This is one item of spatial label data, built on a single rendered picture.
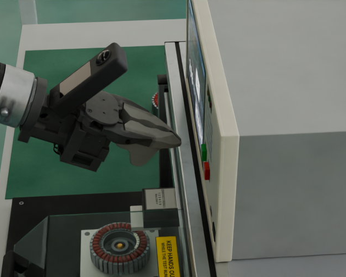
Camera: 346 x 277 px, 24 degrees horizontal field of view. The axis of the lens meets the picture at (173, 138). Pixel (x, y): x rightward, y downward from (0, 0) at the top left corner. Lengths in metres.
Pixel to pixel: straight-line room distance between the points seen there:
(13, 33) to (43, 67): 1.73
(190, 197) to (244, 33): 0.24
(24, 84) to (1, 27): 2.91
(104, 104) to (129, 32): 1.22
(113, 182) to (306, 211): 0.79
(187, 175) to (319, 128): 0.30
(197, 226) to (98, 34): 1.25
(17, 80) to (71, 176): 0.76
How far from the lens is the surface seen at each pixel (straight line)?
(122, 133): 1.03
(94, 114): 1.03
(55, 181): 1.75
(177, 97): 1.34
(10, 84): 1.02
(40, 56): 2.19
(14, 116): 1.02
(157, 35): 2.26
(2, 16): 4.02
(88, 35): 2.27
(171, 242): 1.14
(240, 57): 1.06
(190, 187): 1.16
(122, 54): 1.02
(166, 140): 1.07
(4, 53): 3.71
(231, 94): 0.99
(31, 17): 2.78
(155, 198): 1.43
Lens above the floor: 1.87
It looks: 37 degrees down
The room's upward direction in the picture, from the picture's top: straight up
